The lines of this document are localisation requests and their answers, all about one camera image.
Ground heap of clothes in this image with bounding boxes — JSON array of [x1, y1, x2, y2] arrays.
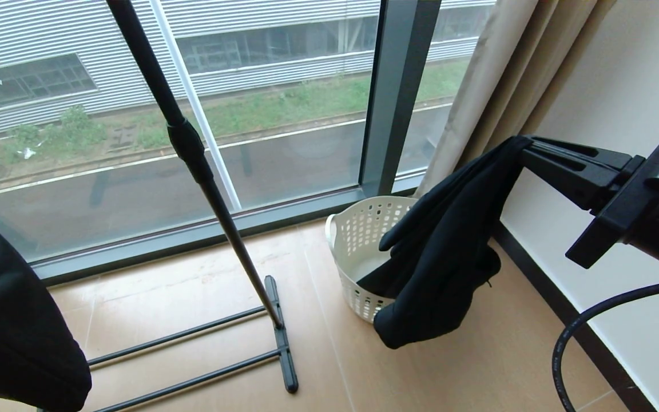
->
[[356, 135, 531, 350]]

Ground white laundry basket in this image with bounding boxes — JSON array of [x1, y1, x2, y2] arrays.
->
[[324, 195, 419, 326]]

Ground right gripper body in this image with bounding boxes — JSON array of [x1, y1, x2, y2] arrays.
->
[[565, 122, 659, 276]]

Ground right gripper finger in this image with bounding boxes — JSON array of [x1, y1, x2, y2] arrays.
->
[[529, 136, 646, 173], [521, 149, 631, 214]]

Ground black clothes rack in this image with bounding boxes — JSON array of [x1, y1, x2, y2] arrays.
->
[[37, 0, 300, 412]]

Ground beige curtain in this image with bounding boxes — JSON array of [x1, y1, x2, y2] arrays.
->
[[414, 0, 620, 199]]

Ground black shorts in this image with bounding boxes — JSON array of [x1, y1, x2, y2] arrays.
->
[[0, 199, 93, 412]]

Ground window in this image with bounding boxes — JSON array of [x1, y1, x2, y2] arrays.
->
[[0, 0, 497, 287]]

